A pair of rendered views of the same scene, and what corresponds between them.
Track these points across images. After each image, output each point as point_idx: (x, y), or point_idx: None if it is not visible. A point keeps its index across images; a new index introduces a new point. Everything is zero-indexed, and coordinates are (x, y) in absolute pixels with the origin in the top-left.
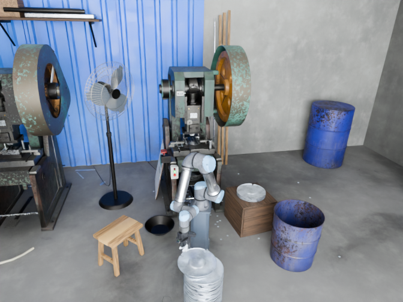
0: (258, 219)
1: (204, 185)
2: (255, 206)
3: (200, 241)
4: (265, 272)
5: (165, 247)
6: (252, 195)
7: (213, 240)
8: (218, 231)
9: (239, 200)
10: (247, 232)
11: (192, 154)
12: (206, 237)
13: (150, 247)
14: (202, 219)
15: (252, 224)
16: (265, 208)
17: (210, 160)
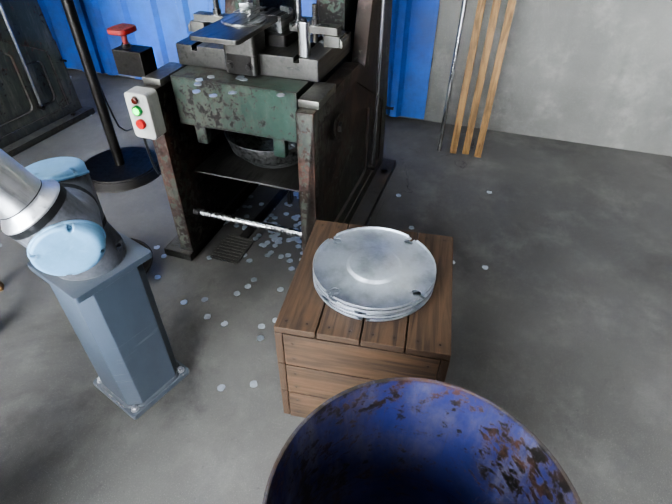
0: (352, 386)
1: (37, 176)
2: (334, 338)
3: (104, 373)
4: None
5: (59, 340)
6: (358, 283)
7: (196, 380)
8: (244, 355)
9: (301, 285)
10: (309, 408)
11: None
12: (118, 373)
13: (32, 320)
14: (74, 309)
15: (326, 392)
16: (384, 361)
17: None
